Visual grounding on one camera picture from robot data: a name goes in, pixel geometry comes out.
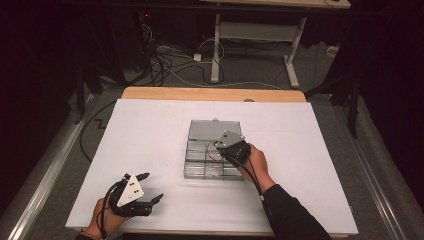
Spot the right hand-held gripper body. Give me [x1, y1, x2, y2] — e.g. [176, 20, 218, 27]
[213, 130, 252, 166]

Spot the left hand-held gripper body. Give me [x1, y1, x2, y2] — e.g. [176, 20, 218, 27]
[108, 173, 153, 218]

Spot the thin red wire loop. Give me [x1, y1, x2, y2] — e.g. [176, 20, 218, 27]
[205, 142, 231, 163]

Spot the clear plastic compartment box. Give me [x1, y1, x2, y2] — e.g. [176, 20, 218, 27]
[183, 118, 247, 182]

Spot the person's right hand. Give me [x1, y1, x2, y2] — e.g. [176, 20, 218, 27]
[237, 143, 277, 194]

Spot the person's left hand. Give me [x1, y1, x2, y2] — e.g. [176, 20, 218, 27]
[87, 198, 129, 239]

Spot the wooden table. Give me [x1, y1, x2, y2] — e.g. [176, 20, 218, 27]
[72, 86, 351, 238]

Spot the white table sheet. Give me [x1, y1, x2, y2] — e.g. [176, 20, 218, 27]
[65, 98, 359, 236]

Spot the white-legged desk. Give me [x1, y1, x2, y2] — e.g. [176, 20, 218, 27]
[199, 0, 352, 89]

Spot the black stand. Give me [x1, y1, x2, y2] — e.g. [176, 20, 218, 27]
[304, 66, 363, 139]
[74, 63, 104, 125]

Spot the black computer tower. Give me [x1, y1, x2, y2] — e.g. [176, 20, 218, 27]
[109, 9, 151, 73]

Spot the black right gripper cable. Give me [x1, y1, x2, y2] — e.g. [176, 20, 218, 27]
[224, 154, 268, 204]

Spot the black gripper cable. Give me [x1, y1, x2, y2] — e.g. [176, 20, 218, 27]
[99, 182, 121, 240]
[224, 154, 268, 204]

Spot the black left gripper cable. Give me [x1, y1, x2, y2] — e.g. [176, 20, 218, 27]
[99, 182, 121, 240]

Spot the beaded wrist bracelet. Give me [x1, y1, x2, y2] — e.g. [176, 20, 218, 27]
[79, 229, 101, 240]

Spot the black floor cable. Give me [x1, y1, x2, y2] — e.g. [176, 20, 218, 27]
[79, 99, 118, 163]

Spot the white floor cable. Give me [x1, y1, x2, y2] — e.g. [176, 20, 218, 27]
[151, 38, 281, 90]

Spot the metal floor rail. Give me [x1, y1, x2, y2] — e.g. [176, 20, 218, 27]
[333, 99, 408, 240]
[6, 94, 96, 240]

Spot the bundle of black cables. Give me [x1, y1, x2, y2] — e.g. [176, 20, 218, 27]
[126, 23, 214, 88]

